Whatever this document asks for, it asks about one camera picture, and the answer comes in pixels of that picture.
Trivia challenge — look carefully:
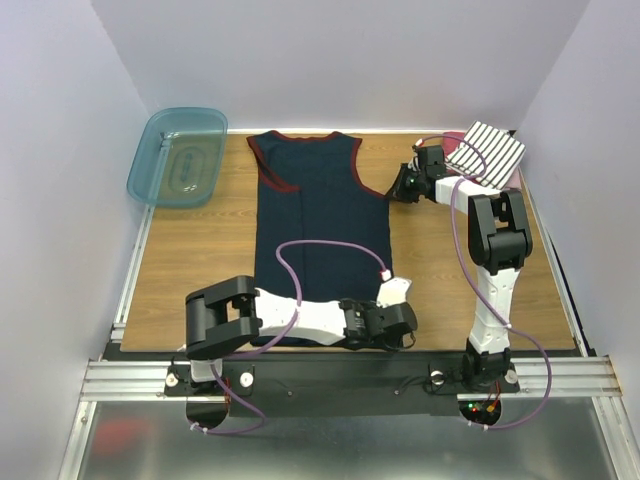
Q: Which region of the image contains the purple cable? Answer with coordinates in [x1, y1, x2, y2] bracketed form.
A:
[187, 239, 394, 436]
[412, 134, 555, 431]

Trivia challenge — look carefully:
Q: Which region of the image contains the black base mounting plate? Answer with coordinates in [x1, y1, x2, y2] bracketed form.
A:
[164, 351, 526, 419]

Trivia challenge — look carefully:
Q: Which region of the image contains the aluminium frame rail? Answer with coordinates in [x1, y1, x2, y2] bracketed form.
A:
[80, 207, 179, 403]

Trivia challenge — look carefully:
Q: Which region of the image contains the navy blue tank top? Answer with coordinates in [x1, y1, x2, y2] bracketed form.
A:
[247, 131, 392, 302]

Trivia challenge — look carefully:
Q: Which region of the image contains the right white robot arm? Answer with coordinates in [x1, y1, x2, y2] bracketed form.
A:
[386, 145, 533, 390]

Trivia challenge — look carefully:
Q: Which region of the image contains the folded red tank top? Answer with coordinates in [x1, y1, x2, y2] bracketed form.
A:
[441, 131, 468, 176]

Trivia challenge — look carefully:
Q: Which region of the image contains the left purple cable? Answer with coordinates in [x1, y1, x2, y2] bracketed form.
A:
[187, 239, 394, 436]

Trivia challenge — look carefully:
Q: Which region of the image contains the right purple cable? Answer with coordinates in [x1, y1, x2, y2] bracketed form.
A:
[412, 134, 555, 431]

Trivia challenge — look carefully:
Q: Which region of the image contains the teal plastic bin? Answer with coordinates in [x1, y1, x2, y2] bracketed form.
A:
[127, 107, 228, 209]

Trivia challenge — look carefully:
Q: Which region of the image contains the striped white tank top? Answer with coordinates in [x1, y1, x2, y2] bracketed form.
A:
[446, 121, 526, 189]

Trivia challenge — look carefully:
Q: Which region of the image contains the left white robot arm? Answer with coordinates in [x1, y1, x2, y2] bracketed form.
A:
[166, 275, 417, 394]

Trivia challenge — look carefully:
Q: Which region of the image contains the folded pink tank top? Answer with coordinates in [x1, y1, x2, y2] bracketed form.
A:
[501, 168, 522, 190]

